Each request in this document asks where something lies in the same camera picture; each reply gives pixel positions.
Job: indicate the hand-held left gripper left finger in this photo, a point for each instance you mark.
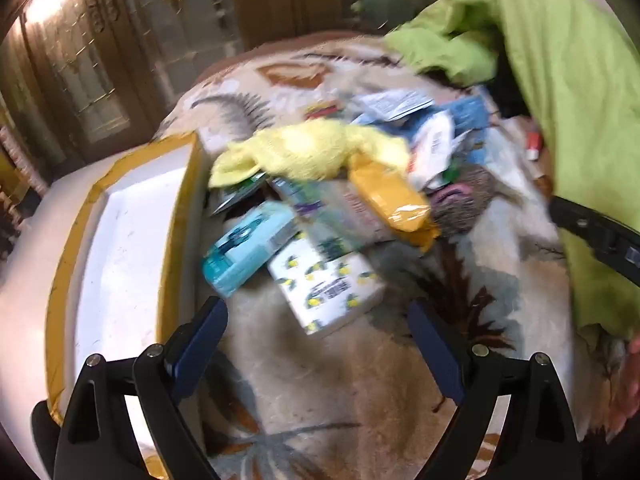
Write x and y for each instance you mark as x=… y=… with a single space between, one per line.
x=200 y=345

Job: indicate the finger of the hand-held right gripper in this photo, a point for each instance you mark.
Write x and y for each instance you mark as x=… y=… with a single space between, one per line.
x=585 y=225

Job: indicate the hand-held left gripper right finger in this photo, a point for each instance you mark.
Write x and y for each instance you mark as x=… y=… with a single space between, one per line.
x=435 y=350

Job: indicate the teal tissue pack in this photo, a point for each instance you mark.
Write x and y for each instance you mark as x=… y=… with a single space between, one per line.
x=250 y=245

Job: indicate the white box with yellow tape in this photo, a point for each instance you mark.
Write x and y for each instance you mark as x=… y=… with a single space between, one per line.
x=120 y=260

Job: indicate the brown hedgehog plush toy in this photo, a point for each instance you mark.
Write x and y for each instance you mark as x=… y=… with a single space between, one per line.
x=465 y=210

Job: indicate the lemon print tissue pack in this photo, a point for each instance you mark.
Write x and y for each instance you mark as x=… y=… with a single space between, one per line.
x=325 y=290

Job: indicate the yellow orange packet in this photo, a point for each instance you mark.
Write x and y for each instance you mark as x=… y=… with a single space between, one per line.
x=390 y=200

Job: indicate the blue towel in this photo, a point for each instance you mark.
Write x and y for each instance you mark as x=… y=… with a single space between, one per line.
x=467 y=112

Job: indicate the white packet with red print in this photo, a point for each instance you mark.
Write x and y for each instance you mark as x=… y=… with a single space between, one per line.
x=432 y=142

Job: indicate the yellow towel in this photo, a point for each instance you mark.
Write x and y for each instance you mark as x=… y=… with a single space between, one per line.
x=310 y=152

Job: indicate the white label packet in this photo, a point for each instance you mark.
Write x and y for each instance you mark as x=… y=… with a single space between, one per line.
x=395 y=104

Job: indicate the bag of coloured sticks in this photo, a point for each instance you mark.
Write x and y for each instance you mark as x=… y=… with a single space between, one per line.
x=322 y=110

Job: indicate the person's right hand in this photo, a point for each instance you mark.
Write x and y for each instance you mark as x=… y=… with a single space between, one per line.
x=631 y=390

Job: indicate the red and white tube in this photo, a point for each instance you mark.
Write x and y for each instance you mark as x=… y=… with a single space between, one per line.
x=534 y=145

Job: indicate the leaf print blanket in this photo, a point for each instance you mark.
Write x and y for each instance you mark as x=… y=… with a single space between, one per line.
x=320 y=400

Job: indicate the green quilt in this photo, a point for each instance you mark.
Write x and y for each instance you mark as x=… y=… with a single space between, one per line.
x=575 y=85

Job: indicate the stack of red white cartons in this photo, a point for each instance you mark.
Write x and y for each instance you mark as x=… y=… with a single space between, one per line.
x=20 y=160

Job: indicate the brown bed sheet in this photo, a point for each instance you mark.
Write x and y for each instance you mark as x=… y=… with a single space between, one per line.
x=240 y=55

